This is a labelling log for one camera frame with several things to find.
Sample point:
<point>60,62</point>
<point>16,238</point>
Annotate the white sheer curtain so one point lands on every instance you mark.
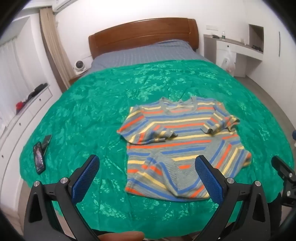
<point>11,69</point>

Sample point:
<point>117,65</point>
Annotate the wooden nightstand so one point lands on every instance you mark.
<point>76,78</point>

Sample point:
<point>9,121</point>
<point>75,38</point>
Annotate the white wall socket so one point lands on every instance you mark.
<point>212,27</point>

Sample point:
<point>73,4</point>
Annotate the grey striped bedsheet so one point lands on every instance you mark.
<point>143,55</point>

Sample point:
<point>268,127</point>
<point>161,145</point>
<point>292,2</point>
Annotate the white dresser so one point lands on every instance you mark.
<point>23,120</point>

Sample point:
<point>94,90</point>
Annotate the black item on desk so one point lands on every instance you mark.
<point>257,48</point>

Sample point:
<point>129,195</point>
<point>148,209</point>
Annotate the white air conditioner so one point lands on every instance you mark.
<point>61,4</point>

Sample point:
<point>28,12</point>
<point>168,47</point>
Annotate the white plastic bag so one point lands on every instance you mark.
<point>229,62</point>

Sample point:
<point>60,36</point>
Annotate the person's left hand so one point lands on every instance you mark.
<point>122,236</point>

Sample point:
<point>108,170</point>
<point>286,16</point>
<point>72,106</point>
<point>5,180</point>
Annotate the beige curtain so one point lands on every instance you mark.
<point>54,46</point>

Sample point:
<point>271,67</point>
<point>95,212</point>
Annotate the striped knit shirt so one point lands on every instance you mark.
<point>180,139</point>

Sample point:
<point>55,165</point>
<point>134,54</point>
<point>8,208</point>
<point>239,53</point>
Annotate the red item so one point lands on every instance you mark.
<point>20,105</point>

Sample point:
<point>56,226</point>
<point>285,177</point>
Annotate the green floral blanket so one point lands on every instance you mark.
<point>92,104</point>

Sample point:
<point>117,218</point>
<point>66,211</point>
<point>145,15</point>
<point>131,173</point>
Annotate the white wardrobe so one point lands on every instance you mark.
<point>277,69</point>

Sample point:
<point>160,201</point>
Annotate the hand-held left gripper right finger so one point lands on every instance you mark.
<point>209,179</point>

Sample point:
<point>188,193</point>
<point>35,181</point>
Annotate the black items on dresser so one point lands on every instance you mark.
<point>38,90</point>

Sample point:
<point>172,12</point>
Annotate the black smartphone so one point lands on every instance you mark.
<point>38,160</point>

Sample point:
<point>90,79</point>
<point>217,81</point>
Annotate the wooden headboard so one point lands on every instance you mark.
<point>138,32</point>

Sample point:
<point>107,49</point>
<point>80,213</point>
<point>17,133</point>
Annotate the white desk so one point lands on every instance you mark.
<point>242,49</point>

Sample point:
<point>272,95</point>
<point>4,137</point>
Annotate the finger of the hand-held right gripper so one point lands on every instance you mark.
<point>283,168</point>

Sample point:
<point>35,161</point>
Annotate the white round camera device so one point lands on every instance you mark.
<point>79,65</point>

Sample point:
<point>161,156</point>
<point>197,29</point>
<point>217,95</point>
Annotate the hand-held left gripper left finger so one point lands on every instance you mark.
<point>86,178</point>

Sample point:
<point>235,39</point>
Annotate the small plastic bottle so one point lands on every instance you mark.
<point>223,35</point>

